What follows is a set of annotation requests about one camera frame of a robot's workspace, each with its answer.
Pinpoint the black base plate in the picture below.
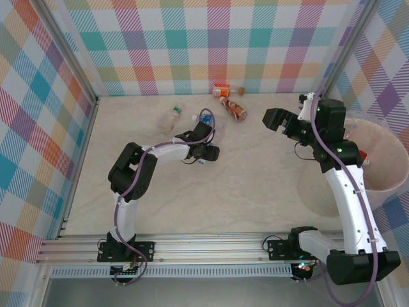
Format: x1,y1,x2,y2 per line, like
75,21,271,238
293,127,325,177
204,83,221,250
267,238,320,262
96,241,157,264

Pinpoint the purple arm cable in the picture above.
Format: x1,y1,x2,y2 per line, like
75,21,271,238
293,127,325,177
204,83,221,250
292,81,381,306
113,108,217,286

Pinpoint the brown drink bottle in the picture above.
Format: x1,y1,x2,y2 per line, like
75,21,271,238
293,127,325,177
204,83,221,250
219,97,249,122

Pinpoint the small electronics board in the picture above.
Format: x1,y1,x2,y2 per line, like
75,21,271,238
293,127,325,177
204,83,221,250
292,262,314,276
110,264,141,278

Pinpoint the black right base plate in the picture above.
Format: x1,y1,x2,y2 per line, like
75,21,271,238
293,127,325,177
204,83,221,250
267,238,320,262

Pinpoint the white slotted cable duct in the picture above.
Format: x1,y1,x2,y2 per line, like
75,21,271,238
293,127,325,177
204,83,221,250
50,264,293,279

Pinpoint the orange label bottle brown cap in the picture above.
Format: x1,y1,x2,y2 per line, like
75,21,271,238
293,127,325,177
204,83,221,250
212,83,246,98

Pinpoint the clear bottle green cap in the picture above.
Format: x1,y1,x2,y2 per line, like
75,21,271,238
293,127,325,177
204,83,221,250
159,104,186,134

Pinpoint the large blue label water bottle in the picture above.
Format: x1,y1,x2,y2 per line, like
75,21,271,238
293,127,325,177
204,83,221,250
190,109,228,137

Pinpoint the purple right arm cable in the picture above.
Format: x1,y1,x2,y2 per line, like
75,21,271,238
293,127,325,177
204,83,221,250
292,81,381,306

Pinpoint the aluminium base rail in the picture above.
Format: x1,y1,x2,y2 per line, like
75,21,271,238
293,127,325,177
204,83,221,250
35,232,389,266

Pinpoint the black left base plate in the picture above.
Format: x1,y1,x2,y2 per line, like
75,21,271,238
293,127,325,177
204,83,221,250
96,241,157,264

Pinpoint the aluminium frame post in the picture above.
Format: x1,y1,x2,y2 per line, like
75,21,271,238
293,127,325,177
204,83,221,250
319,0,384,102
30,0,100,106

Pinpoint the pink translucent plastic bin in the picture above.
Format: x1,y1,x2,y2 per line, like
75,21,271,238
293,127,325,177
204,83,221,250
297,110,409,219

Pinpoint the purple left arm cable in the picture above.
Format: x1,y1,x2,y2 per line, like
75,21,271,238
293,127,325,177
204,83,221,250
113,108,217,286

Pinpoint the aluminium side frame bar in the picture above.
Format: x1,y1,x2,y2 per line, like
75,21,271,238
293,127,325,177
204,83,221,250
57,97,100,240

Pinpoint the red label clear bottle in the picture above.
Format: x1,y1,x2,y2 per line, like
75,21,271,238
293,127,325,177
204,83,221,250
357,148,371,166

